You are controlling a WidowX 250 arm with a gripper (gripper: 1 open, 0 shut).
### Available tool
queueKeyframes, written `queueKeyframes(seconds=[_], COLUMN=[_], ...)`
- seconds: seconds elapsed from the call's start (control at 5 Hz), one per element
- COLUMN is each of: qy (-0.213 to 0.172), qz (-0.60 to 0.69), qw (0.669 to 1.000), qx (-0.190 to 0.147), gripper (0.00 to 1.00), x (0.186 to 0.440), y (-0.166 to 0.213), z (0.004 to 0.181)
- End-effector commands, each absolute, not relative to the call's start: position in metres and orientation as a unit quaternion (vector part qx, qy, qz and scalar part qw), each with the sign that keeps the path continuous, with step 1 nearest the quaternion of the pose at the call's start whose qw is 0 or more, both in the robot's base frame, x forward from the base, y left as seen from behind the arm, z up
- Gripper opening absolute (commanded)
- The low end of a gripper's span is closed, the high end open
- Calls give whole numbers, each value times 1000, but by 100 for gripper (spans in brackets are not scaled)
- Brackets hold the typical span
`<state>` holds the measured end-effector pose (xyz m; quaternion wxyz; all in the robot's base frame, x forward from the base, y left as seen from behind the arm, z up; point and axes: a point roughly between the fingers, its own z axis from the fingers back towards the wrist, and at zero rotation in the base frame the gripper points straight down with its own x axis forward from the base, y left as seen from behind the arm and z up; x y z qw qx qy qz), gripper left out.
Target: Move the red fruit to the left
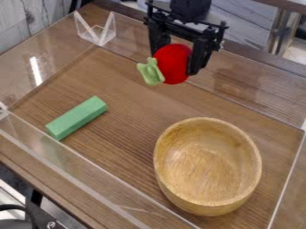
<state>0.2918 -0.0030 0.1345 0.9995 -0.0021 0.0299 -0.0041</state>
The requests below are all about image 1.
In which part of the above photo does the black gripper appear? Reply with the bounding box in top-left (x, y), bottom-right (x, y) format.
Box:
top-left (143, 0), bottom-right (230, 76)

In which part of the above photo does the red fruit with green leaf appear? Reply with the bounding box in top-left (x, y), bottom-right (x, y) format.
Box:
top-left (136, 44), bottom-right (191, 86)

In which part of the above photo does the metal table leg background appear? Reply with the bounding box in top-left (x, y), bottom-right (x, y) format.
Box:
top-left (267, 9), bottom-right (300, 56)

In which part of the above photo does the green rectangular block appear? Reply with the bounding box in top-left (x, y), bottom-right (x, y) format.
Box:
top-left (45, 96), bottom-right (108, 140)

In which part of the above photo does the wooden bowl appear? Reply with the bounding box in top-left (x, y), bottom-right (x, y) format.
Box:
top-left (152, 117), bottom-right (263, 216)

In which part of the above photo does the clear acrylic tray enclosure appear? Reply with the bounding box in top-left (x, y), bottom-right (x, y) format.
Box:
top-left (0, 4), bottom-right (306, 229)

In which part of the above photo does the black table frame leg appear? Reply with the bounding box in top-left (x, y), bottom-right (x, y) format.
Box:
top-left (25, 190), bottom-right (67, 229)

